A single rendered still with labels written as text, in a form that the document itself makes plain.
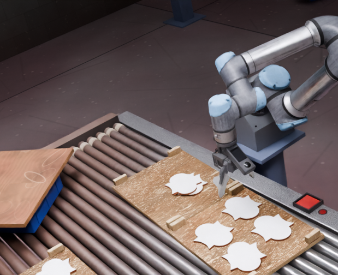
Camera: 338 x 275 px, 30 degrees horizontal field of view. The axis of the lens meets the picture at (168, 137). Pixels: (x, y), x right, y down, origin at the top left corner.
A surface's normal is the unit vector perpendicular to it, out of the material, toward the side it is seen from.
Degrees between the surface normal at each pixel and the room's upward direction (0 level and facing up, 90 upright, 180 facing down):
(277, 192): 0
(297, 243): 0
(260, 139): 90
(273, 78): 38
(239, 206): 0
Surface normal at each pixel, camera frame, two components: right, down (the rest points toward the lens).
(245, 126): -0.81, 0.43
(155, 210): -0.20, -0.84
